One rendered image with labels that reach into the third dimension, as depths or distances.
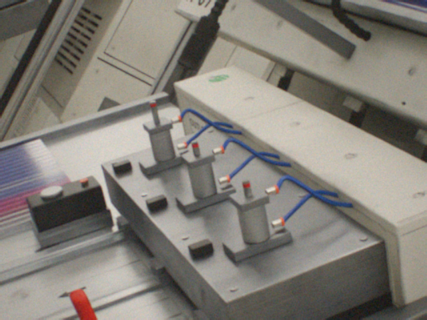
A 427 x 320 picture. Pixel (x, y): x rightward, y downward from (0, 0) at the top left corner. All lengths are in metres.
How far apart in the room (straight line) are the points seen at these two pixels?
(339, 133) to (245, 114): 0.13
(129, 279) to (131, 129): 0.41
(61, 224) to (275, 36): 0.32
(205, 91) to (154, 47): 1.05
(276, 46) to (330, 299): 0.40
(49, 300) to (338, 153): 0.29
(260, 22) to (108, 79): 1.03
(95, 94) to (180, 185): 1.23
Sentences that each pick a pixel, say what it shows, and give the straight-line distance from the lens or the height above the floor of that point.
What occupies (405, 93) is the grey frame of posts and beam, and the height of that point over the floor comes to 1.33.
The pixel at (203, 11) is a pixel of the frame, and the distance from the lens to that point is 1.22.
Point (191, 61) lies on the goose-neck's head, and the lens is 0.73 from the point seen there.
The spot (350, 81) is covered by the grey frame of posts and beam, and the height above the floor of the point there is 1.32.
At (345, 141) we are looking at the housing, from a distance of 0.83.
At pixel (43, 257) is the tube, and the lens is 0.90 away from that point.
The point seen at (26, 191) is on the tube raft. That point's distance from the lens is 1.06.
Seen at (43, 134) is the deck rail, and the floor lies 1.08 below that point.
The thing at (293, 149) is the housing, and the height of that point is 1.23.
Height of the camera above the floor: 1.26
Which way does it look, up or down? 5 degrees down
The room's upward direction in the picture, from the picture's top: 29 degrees clockwise
